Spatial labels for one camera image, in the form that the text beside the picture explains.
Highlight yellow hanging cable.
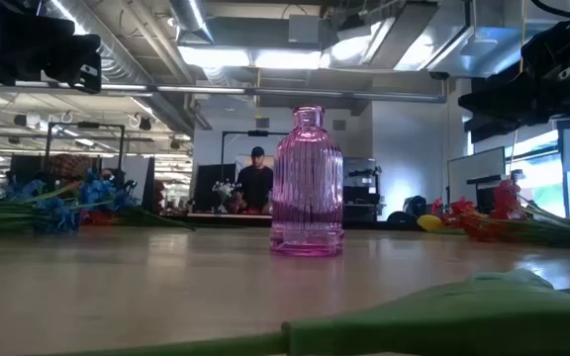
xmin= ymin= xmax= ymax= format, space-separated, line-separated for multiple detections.
xmin=510 ymin=0 xmax=529 ymax=159

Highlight person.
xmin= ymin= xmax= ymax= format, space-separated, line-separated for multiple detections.
xmin=235 ymin=145 xmax=275 ymax=215

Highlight red checkered cloth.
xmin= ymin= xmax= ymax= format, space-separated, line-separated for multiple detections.
xmin=47 ymin=152 xmax=96 ymax=182

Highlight blue artificial flower bunch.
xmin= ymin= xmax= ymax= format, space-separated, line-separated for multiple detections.
xmin=77 ymin=169 xmax=198 ymax=232
xmin=0 ymin=178 xmax=84 ymax=236

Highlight black gantry frame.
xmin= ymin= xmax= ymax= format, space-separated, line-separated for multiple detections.
xmin=220 ymin=129 xmax=291 ymax=184

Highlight black upright panel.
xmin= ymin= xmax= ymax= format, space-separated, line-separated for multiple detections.
xmin=193 ymin=162 xmax=239 ymax=214

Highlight white flower bouquet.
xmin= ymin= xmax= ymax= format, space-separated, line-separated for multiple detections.
xmin=211 ymin=179 xmax=242 ymax=215

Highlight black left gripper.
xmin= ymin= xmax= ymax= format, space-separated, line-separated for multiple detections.
xmin=0 ymin=0 xmax=102 ymax=95

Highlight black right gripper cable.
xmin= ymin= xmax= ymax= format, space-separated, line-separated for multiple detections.
xmin=530 ymin=0 xmax=570 ymax=31

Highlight black desk device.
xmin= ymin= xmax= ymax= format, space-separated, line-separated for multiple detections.
xmin=465 ymin=170 xmax=526 ymax=215

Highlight yellow artificial tulip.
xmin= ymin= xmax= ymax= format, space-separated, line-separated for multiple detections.
xmin=27 ymin=268 xmax=570 ymax=356
xmin=416 ymin=213 xmax=447 ymax=232

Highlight black machine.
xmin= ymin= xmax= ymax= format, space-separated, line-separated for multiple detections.
xmin=342 ymin=156 xmax=385 ymax=223

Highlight red artificial flower bunch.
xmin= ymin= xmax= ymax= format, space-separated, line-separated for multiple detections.
xmin=431 ymin=179 xmax=570 ymax=251
xmin=80 ymin=210 xmax=121 ymax=227

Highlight pink ribbed glass vase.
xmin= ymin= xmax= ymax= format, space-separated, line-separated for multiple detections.
xmin=269 ymin=104 xmax=346 ymax=258

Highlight black office chair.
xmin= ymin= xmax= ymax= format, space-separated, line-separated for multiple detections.
xmin=387 ymin=195 xmax=428 ymax=223

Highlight grey whiteboard panel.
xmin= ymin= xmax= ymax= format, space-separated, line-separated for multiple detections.
xmin=446 ymin=146 xmax=507 ymax=219

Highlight black tripod stand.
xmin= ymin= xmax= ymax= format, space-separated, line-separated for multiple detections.
xmin=559 ymin=121 xmax=570 ymax=219

